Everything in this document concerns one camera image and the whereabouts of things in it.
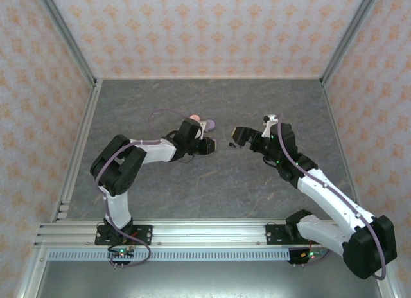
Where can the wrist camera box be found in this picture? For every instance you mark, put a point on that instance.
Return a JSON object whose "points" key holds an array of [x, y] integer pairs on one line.
{"points": [[202, 131], [269, 126]]}

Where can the brushed metal panel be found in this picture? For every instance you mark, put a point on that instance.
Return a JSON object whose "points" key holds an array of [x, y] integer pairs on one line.
{"points": [[208, 282]]}

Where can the pink earbud charging case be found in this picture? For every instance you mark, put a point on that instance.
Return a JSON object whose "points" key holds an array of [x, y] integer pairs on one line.
{"points": [[194, 117]]}

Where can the aluminium side rail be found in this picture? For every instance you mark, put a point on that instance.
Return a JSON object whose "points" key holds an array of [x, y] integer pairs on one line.
{"points": [[337, 127], [80, 144]]}

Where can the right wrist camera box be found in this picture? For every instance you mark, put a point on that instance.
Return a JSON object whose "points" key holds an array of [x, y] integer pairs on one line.
{"points": [[269, 126]]}

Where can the aluminium lower frame rail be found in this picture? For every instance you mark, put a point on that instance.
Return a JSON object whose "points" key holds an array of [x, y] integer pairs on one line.
{"points": [[390, 290], [32, 275]]}

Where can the controller board with lights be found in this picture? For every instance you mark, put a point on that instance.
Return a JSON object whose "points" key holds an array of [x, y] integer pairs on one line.
{"points": [[121, 253], [308, 255]]}

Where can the purple earbud charging case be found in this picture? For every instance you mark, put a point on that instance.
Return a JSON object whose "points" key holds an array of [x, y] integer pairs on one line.
{"points": [[211, 124]]}

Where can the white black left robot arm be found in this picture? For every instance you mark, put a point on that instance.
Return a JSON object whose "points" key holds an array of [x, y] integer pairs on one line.
{"points": [[154, 150]]}

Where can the aluminium base beam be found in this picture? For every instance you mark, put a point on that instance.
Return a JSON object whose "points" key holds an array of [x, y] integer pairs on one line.
{"points": [[208, 233]]}

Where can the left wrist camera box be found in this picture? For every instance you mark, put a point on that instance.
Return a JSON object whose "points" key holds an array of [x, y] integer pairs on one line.
{"points": [[202, 131]]}

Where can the aluminium corner post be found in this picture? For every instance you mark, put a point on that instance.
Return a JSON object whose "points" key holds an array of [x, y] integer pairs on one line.
{"points": [[351, 38], [67, 38]]}

